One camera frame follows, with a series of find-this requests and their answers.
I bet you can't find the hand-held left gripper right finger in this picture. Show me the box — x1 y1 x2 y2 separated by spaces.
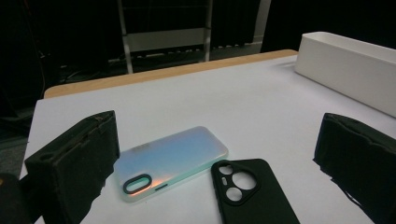
313 112 396 224

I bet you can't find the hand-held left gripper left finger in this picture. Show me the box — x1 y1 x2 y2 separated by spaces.
24 110 120 224

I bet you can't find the white storage box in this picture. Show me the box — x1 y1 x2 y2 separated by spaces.
293 31 396 119

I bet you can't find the iridescent phone case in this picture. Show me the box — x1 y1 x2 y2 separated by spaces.
113 125 230 203

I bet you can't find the black phone case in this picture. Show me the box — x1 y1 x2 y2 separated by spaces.
210 158 302 224

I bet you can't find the white table mat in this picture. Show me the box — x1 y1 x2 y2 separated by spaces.
18 55 396 224

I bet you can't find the white metal stand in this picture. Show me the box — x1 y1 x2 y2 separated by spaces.
116 0 214 74

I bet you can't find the white metal post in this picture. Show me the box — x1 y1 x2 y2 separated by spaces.
251 0 272 45

